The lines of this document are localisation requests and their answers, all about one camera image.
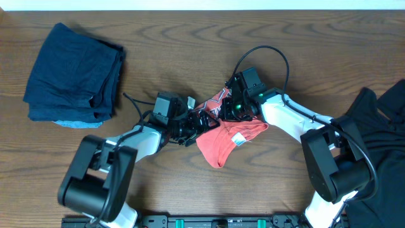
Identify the orange polo shirt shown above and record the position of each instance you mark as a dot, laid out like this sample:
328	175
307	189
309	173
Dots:
217	144

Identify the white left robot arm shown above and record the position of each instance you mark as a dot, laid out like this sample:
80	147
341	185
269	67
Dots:
96	183

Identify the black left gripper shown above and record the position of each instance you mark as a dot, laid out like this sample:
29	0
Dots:
196	125

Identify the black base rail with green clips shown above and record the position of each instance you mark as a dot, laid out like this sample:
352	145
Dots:
163	221

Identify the folded navy blue garment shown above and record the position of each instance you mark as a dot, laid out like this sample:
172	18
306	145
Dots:
74	78

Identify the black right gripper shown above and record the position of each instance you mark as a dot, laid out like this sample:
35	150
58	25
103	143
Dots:
226	111

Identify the light blue folded garment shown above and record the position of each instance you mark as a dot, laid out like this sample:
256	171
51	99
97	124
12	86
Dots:
78	124

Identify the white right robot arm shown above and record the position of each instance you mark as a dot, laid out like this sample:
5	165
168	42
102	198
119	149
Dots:
338	163

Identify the black garment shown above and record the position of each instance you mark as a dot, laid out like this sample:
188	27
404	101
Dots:
381	124

